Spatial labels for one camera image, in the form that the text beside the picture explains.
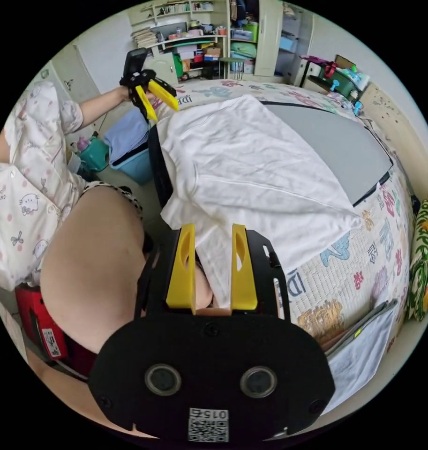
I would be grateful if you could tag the white long sleeve shirt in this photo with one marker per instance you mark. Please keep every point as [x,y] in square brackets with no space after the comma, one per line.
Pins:
[242,158]

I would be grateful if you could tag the green patterned pillow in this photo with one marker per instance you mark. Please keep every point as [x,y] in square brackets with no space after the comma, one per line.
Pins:
[423,263]

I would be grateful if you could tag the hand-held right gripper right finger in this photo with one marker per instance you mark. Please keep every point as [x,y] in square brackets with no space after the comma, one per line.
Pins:
[242,281]

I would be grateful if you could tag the wall shelf with books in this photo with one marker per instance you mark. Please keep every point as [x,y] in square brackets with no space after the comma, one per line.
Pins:
[178,31]

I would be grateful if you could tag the cluttered side table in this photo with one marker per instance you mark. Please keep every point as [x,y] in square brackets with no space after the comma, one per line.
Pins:
[337,75]

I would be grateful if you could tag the person's left forearm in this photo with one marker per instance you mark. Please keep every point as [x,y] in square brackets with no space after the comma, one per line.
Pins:
[96,109]

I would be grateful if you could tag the green plastic bucket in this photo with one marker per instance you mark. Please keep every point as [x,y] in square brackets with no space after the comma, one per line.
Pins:
[92,153]

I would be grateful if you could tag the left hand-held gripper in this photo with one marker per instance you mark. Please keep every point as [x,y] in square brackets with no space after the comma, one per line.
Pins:
[136,80]

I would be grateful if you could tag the person's left hand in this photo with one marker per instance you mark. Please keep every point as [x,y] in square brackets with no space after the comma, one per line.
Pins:
[124,93]

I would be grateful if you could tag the bed with printed mat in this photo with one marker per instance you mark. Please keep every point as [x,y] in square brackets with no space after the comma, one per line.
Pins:
[340,281]

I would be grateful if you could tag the round green stool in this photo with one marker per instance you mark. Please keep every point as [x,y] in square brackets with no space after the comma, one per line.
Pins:
[232,65]

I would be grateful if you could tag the grey folding board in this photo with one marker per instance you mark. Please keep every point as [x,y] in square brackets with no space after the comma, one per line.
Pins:
[333,140]

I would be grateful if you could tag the pale green cupboard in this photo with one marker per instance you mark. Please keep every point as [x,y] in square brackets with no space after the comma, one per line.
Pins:
[266,38]

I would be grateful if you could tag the blue basket with clothes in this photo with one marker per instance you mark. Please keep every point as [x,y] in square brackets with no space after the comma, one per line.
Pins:
[129,154]

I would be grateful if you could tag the person's body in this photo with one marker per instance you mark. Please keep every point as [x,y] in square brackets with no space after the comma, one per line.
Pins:
[31,175]

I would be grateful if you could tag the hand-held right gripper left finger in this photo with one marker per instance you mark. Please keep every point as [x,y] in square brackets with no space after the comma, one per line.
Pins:
[181,277]

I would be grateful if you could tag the red stool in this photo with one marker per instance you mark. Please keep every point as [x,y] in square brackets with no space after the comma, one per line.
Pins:
[41,327]

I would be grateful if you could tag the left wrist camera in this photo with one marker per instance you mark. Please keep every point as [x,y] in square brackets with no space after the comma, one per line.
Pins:
[134,61]

